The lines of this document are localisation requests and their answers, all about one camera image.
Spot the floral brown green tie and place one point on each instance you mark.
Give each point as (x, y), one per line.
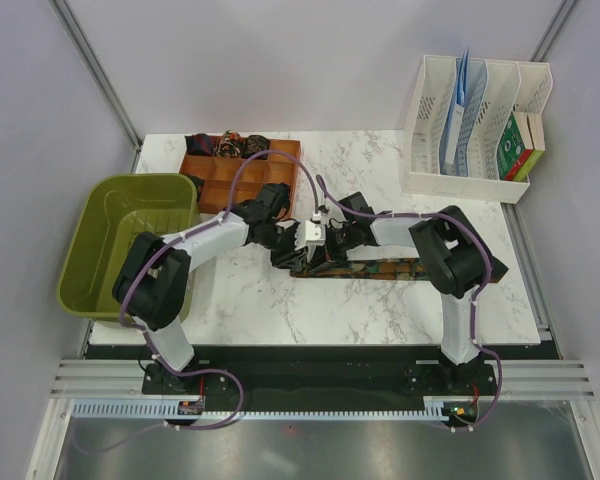
(407, 269)

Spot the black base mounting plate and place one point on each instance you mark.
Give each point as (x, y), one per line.
(321, 377)

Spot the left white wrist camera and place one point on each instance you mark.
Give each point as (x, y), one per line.
(310, 234)

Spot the rolled dark gold tie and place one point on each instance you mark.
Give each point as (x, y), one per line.
(254, 144)

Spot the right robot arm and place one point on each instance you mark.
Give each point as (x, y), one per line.
(454, 257)

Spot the red spine book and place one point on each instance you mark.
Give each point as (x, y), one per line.
(538, 140)

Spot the rolled multicolour patterned tie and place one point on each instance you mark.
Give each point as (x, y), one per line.
(230, 145)

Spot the blue paper folder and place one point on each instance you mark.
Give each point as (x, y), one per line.
(466, 100)

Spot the white plastic file organizer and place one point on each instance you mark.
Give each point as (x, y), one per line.
(512, 86)

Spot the wooden compartment tray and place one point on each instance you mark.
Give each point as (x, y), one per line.
(214, 175)

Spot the olive green plastic basket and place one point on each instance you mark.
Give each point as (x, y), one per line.
(118, 209)

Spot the green white book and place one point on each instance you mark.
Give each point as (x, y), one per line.
(514, 146)

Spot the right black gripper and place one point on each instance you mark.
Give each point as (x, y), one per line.
(331, 253)

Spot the white slotted cable duct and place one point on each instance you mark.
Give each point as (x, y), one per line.
(180, 410)

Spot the rolled navy red tie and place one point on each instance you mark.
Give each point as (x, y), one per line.
(200, 144)

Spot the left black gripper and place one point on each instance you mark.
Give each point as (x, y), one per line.
(290, 259)

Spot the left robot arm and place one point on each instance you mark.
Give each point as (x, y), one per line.
(151, 285)

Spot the aluminium rail frame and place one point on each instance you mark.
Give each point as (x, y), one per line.
(540, 423)

